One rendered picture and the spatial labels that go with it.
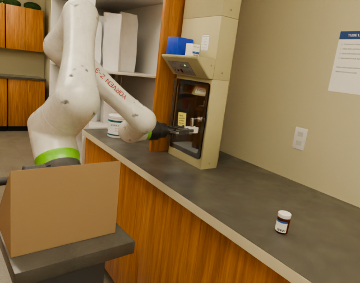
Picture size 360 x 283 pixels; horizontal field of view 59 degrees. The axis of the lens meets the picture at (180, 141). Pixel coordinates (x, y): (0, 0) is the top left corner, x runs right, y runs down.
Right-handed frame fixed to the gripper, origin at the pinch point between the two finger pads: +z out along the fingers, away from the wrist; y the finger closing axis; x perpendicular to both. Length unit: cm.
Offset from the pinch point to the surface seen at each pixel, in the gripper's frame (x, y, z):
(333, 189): 18, -55, 49
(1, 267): 115, 89, -77
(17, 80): 24, 496, -7
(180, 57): -35.3, 8.4, -5.8
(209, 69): -31.0, -5.3, 2.4
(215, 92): -20.1, -5.3, 8.4
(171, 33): -49, 32, 2
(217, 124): -3.6, -5.3, 12.7
